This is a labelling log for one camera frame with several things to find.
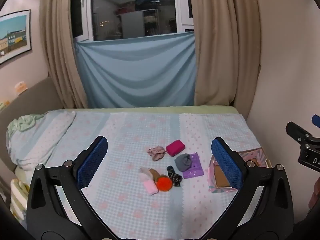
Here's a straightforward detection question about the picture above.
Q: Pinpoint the light green bed sheet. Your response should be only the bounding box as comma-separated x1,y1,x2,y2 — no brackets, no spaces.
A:
62,105,238,116

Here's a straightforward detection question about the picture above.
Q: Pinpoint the person's right hand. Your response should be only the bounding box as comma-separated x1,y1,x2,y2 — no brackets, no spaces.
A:
308,179,320,211

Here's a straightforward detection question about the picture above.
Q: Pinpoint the yellow white striped cloth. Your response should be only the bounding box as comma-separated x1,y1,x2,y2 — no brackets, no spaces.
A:
10,179,32,221

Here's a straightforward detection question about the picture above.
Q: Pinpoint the framed wall picture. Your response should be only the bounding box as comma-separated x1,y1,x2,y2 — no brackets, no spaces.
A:
0,9,32,65

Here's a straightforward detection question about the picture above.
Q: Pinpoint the light blue hanging cloth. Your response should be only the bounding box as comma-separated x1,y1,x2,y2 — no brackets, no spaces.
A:
73,32,197,109

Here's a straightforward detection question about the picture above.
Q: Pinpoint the crumpled beige pink cloth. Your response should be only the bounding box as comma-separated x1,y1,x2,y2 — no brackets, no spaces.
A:
146,145,166,162

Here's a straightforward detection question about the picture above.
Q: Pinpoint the light green cloth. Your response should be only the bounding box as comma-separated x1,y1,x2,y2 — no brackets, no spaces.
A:
7,114,48,133

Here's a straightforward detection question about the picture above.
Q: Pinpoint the window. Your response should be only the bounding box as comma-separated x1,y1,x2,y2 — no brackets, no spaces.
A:
71,0,196,42

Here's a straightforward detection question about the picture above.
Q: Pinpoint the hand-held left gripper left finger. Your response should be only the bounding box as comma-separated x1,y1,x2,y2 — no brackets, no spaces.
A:
26,136,119,240

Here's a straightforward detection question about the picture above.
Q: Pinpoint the beige curtain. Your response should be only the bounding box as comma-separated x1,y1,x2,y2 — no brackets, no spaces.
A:
189,0,262,107
39,0,88,109

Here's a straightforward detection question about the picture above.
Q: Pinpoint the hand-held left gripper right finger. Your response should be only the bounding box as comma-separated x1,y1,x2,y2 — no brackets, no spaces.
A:
201,137,294,240

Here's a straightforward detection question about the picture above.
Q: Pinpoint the pillow with checked cover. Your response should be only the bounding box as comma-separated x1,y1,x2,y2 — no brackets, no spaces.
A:
6,110,77,172

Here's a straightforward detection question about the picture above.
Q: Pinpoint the brown sock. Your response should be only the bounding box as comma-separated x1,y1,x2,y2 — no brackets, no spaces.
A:
149,169,161,182

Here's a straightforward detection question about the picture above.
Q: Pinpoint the purple plastic packet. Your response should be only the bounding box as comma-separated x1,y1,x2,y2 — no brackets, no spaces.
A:
182,152,203,180

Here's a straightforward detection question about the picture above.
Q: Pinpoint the pink fluffy sock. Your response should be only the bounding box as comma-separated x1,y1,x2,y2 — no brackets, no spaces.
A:
139,167,159,196

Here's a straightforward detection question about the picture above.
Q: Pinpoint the dark patterned sock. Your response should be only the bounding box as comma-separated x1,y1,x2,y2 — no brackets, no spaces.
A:
166,165,183,187

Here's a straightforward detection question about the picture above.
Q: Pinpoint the grey sock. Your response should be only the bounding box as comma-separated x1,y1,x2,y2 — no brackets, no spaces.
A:
174,154,193,172

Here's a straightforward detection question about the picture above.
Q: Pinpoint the cardboard box with pink pattern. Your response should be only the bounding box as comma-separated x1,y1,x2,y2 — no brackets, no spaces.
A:
207,147,273,194

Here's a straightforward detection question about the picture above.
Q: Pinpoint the orange plush toy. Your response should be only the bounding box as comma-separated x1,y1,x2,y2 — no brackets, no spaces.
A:
156,176,173,193

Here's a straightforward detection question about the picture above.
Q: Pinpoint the magenta block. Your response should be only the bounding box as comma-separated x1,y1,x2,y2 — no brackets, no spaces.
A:
166,140,186,157

